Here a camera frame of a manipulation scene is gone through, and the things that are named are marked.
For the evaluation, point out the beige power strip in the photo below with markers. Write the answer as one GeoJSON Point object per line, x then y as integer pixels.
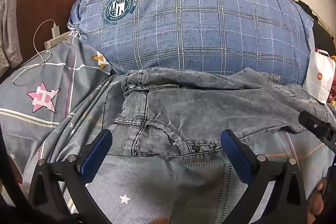
{"type": "Point", "coordinates": [56, 40]}

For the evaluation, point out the grey hanging garment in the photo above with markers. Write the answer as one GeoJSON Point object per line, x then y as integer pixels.
{"type": "Point", "coordinates": [9, 24]}

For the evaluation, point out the white charger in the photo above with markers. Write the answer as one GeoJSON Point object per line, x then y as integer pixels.
{"type": "Point", "coordinates": [55, 32]}

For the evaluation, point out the person's right hand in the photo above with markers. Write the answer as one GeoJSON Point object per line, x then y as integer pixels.
{"type": "Point", "coordinates": [316, 203]}

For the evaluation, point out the brown wooden headboard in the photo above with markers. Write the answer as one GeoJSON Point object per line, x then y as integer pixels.
{"type": "Point", "coordinates": [52, 3]}

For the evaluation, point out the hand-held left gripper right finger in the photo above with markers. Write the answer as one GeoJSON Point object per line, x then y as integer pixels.
{"type": "Point", "coordinates": [231, 145]}

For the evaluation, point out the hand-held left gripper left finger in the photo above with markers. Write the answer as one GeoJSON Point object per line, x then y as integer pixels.
{"type": "Point", "coordinates": [97, 153]}

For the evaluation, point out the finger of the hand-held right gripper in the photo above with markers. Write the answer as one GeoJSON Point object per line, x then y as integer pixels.
{"type": "Point", "coordinates": [319, 127]}

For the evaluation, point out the grey denim pants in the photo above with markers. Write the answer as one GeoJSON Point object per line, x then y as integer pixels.
{"type": "Point", "coordinates": [197, 113]}

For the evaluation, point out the grey star-print bedsheet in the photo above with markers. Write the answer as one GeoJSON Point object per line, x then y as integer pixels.
{"type": "Point", "coordinates": [157, 187]}

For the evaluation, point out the white paper bag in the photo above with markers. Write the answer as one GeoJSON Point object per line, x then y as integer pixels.
{"type": "Point", "coordinates": [317, 77]}

